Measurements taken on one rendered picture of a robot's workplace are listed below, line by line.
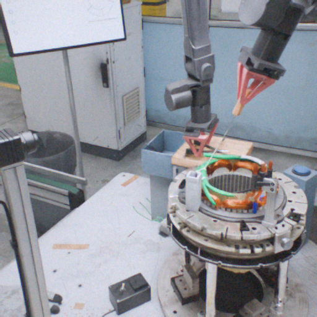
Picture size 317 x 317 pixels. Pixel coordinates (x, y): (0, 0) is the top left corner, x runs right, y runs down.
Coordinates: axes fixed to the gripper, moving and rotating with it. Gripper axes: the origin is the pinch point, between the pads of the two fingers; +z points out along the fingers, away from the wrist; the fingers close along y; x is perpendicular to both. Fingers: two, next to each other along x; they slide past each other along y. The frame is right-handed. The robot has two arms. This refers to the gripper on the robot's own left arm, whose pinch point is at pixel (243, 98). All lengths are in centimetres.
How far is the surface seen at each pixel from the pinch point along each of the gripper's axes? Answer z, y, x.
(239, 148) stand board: 23.8, -26.5, 19.4
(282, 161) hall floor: 102, -192, 149
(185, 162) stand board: 30.5, -21.9, 3.0
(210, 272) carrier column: 37.0, 13.6, 5.0
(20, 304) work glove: 69, 2, -33
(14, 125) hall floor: 193, -305, -68
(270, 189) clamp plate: 11.7, 14.5, 7.1
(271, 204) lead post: 14.9, 14.6, 9.0
